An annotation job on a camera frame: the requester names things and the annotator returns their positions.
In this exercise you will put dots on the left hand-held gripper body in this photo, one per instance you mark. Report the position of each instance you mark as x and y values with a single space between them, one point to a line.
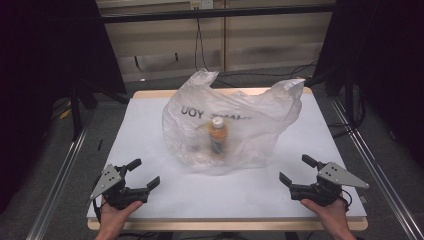
115 190

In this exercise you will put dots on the translucent white plastic bag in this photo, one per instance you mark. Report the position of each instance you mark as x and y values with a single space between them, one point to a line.
230 123

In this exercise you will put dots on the person's left hand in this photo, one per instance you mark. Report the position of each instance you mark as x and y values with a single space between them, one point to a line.
114 220

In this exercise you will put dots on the white wall socket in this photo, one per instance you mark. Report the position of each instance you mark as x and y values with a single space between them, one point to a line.
201 4

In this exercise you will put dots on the aluminium floor rail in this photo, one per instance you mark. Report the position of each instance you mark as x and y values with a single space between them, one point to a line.
376 170
58 180

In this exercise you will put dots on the person's right hand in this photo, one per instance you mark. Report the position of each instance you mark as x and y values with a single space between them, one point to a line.
328 218

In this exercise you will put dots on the orange drink bottle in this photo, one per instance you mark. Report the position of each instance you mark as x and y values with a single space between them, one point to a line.
217 135

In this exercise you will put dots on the black metal stand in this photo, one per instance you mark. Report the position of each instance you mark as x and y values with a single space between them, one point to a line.
348 96
78 106

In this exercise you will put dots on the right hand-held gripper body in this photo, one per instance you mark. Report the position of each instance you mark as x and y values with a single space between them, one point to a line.
328 186

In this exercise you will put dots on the white table mat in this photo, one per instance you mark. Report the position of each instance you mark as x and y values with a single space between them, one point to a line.
160 193

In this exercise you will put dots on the black horizontal bar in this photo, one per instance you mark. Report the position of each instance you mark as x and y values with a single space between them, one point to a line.
216 13

